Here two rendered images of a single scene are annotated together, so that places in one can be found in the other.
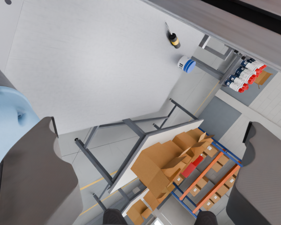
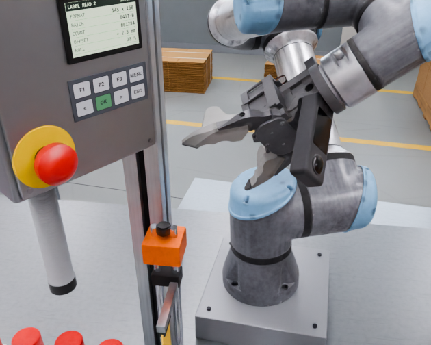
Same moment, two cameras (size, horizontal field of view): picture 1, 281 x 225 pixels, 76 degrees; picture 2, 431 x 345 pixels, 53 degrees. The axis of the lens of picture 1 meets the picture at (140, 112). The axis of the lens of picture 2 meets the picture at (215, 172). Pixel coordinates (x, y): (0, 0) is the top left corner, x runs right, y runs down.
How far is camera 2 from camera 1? 0.56 m
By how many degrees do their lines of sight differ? 48
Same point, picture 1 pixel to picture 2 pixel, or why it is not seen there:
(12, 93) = (243, 215)
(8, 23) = (209, 296)
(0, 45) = (215, 281)
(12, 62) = (198, 280)
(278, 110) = not seen: outside the picture
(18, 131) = (250, 193)
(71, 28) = (135, 311)
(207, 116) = not seen: outside the picture
